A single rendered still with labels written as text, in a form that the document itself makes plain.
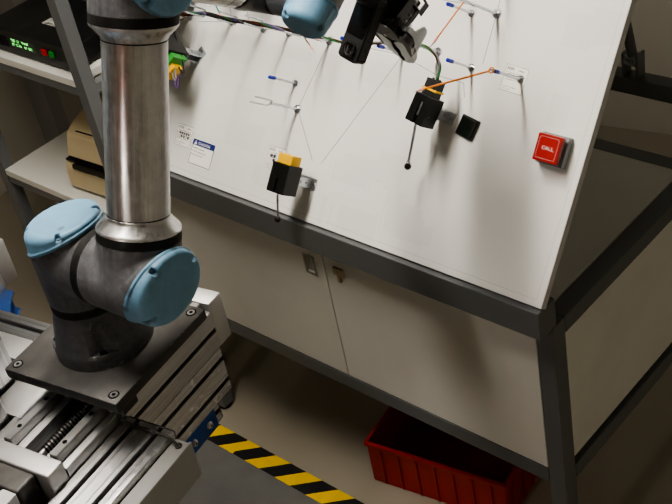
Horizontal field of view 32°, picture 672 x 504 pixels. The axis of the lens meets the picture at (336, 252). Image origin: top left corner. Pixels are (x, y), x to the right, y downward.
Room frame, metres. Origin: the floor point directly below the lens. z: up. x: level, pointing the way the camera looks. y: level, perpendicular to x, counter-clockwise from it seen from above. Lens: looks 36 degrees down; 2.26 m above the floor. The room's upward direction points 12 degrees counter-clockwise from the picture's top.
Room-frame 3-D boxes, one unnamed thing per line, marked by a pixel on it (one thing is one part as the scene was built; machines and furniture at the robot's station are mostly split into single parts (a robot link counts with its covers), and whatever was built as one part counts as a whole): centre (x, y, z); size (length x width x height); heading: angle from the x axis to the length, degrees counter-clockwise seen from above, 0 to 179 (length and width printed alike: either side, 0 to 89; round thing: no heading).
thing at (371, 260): (2.07, 0.04, 0.83); 1.18 x 0.05 x 0.06; 42
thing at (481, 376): (1.88, -0.16, 0.60); 0.55 x 0.03 x 0.39; 42
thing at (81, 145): (2.79, 0.47, 0.76); 0.30 x 0.21 x 0.20; 135
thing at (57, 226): (1.42, 0.37, 1.33); 0.13 x 0.12 x 0.14; 46
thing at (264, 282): (2.29, 0.21, 0.60); 0.55 x 0.02 x 0.39; 42
